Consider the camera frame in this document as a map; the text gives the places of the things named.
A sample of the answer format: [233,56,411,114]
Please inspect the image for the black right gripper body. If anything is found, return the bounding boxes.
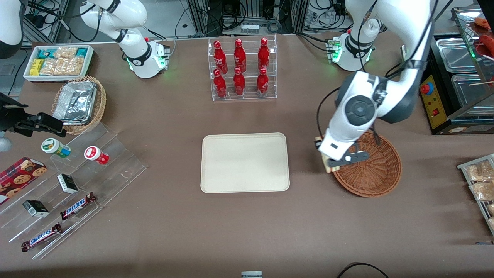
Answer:
[0,92,37,136]

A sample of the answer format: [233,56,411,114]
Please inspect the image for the triangular sandwich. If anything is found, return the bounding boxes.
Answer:
[315,136,341,173]

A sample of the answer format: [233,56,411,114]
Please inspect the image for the round brown wicker basket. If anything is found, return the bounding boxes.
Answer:
[333,129,403,198]

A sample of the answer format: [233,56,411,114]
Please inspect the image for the silver foil tray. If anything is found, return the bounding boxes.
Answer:
[53,80,98,125]

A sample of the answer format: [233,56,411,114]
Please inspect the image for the oval tan wicker basket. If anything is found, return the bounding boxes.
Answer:
[51,75,107,135]

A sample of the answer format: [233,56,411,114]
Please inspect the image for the beige rectangular serving tray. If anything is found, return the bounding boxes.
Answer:
[200,132,291,193]

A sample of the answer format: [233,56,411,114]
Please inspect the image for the green lid cup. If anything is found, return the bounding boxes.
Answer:
[41,138,71,158]

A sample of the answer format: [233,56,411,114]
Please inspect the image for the white plastic snack bin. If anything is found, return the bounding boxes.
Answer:
[23,44,94,83]

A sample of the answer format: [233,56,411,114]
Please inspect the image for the red lid cup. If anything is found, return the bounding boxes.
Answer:
[84,146,110,165]

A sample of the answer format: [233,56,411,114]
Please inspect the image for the large clear cracker bag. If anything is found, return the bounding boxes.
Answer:
[39,57,85,76]

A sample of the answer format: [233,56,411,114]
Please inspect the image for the red cookie box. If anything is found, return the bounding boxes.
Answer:
[0,157,47,205]

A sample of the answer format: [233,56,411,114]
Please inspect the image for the small dark carton box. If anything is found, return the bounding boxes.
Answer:
[22,199,50,217]
[57,173,79,194]

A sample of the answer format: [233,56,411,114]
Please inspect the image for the small clear cracker bag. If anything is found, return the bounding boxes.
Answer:
[54,46,78,59]

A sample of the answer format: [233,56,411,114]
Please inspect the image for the clear acrylic stepped stand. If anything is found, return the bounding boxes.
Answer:
[0,122,147,260]

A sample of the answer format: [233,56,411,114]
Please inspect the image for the red cola bottle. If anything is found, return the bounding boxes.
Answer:
[233,39,247,73]
[213,69,227,99]
[258,37,271,71]
[233,67,246,97]
[257,68,269,97]
[213,40,228,75]

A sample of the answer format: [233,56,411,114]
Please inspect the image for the Snickers chocolate bar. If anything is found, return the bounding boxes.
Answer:
[21,223,63,252]
[60,192,97,220]

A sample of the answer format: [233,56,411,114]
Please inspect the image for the black food warmer machine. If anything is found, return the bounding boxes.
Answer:
[401,6,494,136]

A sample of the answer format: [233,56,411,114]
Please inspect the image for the clear acrylic bottle rack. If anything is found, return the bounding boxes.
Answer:
[208,34,277,102]

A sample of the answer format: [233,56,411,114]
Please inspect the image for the clear bagged pastry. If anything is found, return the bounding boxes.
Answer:
[469,181,494,201]
[464,160,494,182]

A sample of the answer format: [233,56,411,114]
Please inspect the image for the steel food pan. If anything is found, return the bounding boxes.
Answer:
[451,73,494,108]
[436,37,483,73]

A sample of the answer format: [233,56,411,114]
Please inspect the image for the orange red fried food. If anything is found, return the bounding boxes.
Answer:
[473,17,494,58]

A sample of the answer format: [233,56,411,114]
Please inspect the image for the black table edge cable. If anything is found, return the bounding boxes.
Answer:
[337,263,390,278]

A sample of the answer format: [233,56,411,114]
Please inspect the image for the aluminium equipment frame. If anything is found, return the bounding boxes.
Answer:
[187,0,309,37]

